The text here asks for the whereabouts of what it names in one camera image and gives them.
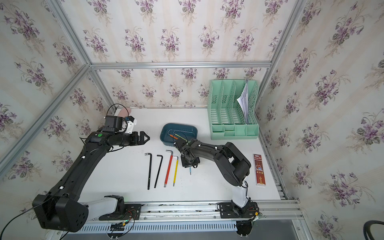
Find yellow hex key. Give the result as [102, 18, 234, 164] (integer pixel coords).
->
[173, 156, 179, 187]

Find lime green hex key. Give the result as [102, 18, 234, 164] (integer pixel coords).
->
[169, 130, 188, 142]

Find orange hex key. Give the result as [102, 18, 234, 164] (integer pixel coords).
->
[168, 130, 181, 140]

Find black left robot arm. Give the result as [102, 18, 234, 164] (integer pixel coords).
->
[32, 131, 150, 233]

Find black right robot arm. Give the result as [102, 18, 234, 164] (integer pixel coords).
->
[174, 139, 252, 209]

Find red hex key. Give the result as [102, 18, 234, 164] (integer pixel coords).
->
[164, 150, 174, 188]

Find long black hex key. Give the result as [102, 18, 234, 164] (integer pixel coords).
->
[145, 153, 153, 190]

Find short black hex key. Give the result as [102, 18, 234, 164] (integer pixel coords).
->
[154, 155, 164, 188]

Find teal plastic storage box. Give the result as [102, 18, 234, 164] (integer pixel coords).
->
[160, 123, 198, 147]

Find pink case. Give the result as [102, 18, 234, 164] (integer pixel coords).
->
[115, 108, 132, 118]

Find green mesh file organizer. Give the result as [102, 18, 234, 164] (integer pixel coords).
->
[208, 80, 259, 140]

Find red flat package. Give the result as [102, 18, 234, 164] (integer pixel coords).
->
[253, 154, 266, 187]

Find papers in file organizer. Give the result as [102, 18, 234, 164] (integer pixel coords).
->
[237, 80, 249, 124]

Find small circuit board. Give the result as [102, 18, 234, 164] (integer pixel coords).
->
[109, 222, 126, 232]

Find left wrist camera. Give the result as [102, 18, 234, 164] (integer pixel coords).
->
[102, 116, 137, 134]

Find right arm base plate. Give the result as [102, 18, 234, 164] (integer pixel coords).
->
[217, 200, 260, 219]

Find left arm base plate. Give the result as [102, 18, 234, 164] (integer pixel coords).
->
[98, 204, 142, 221]

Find aluminium rail frame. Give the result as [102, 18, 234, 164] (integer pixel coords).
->
[47, 200, 313, 240]

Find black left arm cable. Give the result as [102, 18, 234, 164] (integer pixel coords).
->
[0, 206, 37, 240]

